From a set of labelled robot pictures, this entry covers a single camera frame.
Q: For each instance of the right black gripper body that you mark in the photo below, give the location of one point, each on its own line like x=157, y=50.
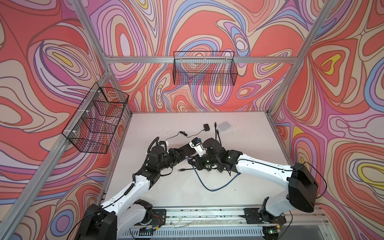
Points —
x=206, y=160

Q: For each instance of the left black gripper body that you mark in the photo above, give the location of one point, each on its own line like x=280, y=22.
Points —
x=170, y=159

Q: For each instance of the black network switch box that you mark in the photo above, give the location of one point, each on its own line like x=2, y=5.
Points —
x=185, y=151

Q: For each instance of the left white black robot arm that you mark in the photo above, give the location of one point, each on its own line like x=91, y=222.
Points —
x=117, y=215

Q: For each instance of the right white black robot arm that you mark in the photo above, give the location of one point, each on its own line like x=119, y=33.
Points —
x=299, y=187

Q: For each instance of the far black power adapter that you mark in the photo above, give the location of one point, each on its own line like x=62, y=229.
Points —
x=206, y=128

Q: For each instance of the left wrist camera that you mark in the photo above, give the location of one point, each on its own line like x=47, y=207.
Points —
x=157, y=153

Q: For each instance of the small white network switch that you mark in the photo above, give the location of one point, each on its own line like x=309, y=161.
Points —
x=224, y=127

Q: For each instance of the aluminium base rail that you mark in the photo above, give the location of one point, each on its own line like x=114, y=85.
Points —
x=142, y=222

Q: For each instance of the left wire mesh basket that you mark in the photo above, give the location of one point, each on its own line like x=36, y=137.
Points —
x=100, y=114

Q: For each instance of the wire mesh basket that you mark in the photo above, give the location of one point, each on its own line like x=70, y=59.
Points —
x=204, y=68
x=100, y=114

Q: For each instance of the back wire mesh basket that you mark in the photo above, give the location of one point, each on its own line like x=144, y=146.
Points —
x=204, y=68

